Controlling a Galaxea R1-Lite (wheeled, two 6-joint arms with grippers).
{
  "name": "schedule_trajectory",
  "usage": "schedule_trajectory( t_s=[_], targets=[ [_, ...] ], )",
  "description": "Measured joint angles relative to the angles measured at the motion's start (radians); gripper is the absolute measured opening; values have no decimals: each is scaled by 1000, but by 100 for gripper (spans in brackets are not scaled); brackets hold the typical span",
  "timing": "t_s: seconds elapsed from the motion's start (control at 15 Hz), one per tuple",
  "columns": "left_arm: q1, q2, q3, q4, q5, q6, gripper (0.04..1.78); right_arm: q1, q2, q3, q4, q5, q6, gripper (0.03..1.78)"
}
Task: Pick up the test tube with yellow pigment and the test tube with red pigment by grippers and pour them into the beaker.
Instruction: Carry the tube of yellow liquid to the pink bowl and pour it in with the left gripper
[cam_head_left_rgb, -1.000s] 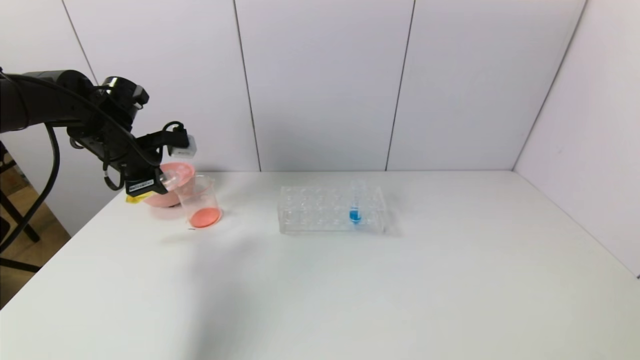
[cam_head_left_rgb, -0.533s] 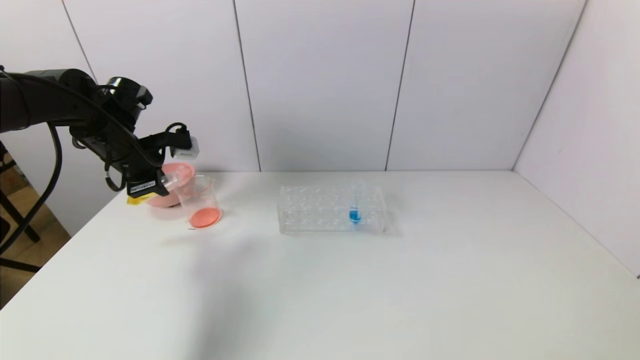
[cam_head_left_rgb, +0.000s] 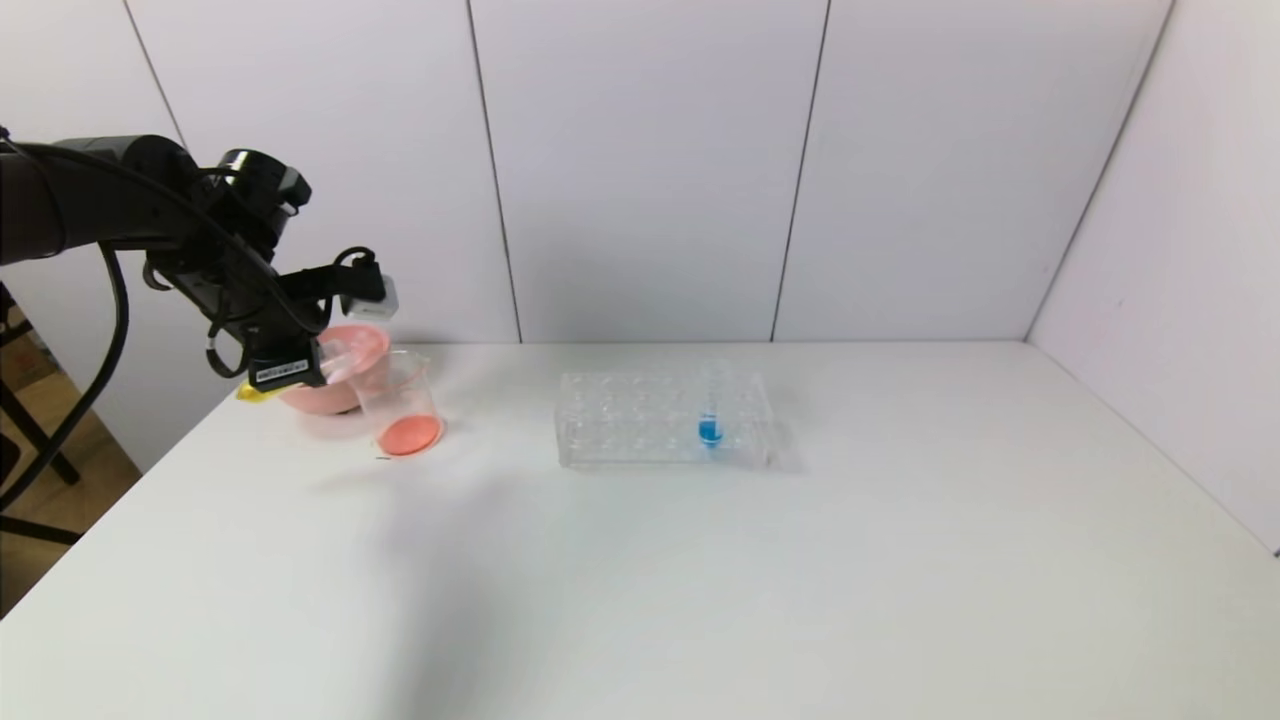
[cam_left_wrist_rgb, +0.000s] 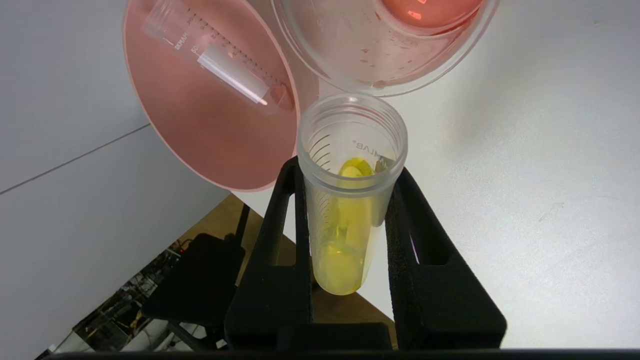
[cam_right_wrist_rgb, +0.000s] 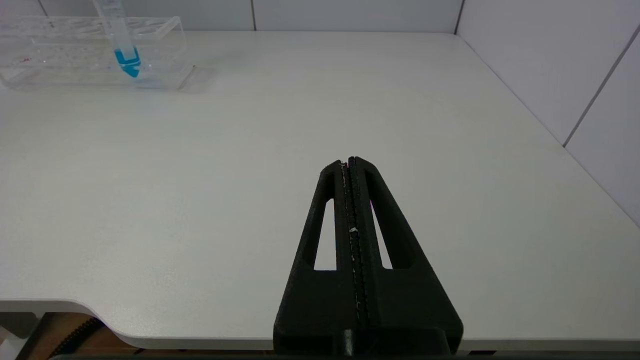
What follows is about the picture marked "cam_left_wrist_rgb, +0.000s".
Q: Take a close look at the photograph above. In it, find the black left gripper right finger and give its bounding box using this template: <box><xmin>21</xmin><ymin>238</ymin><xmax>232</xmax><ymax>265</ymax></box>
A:
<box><xmin>385</xmin><ymin>167</ymin><xmax>507</xmax><ymax>351</ymax></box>

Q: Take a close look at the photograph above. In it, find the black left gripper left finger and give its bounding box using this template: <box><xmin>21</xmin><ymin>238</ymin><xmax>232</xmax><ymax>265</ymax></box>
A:
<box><xmin>225</xmin><ymin>156</ymin><xmax>314</xmax><ymax>351</ymax></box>

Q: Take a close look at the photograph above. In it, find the test tube with yellow pigment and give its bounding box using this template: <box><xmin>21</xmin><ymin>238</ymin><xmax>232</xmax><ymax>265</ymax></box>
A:
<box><xmin>297</xmin><ymin>93</ymin><xmax>409</xmax><ymax>296</ymax></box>

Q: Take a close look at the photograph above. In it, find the pink bowl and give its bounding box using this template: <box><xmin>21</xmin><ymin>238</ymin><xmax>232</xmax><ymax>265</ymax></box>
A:
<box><xmin>122</xmin><ymin>0</ymin><xmax>321</xmax><ymax>193</ymax></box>

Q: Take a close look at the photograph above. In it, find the black wheeled stand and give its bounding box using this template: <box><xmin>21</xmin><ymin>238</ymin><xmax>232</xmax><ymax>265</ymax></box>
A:
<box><xmin>142</xmin><ymin>202</ymin><xmax>251</xmax><ymax>351</ymax></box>

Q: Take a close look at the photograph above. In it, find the test tube with red pigment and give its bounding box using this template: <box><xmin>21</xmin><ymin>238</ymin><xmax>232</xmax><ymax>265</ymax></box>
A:
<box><xmin>142</xmin><ymin>0</ymin><xmax>296</xmax><ymax>115</ymax></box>

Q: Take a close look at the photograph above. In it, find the clear glass beaker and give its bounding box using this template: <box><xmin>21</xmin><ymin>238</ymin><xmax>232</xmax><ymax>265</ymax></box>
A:
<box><xmin>270</xmin><ymin>0</ymin><xmax>501</xmax><ymax>98</ymax></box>

